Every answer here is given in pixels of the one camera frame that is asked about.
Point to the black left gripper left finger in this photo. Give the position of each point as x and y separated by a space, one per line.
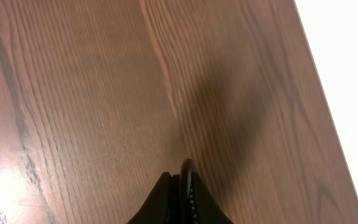
162 206

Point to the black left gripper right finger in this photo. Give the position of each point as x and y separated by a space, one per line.
202 207

